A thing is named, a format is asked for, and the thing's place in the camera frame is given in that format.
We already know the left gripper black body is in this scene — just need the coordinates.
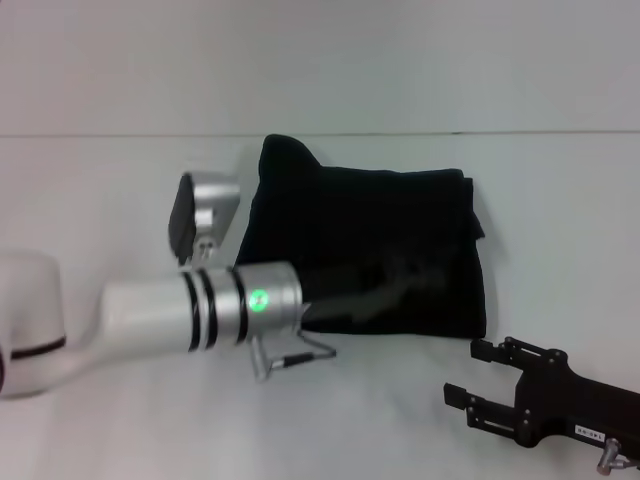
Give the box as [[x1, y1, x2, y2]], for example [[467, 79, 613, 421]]
[[302, 281, 397, 324]]

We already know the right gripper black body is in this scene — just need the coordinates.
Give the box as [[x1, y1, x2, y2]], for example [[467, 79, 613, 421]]
[[514, 351, 640, 450]]

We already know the black shirt with FREE print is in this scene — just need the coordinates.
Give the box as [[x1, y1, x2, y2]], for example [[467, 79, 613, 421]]
[[234, 133, 489, 341]]

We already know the silver plug on left arm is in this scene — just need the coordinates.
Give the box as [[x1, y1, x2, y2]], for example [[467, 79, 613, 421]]
[[248, 334, 275, 384]]

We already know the silver plug on right gripper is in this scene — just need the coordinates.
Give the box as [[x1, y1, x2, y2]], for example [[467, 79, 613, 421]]
[[597, 437, 626, 474]]

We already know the red and black cable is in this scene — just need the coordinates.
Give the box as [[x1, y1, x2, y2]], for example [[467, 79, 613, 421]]
[[264, 324, 337, 374]]

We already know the left wrist camera silver housing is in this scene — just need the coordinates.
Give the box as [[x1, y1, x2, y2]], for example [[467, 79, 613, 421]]
[[167, 171, 241, 269]]

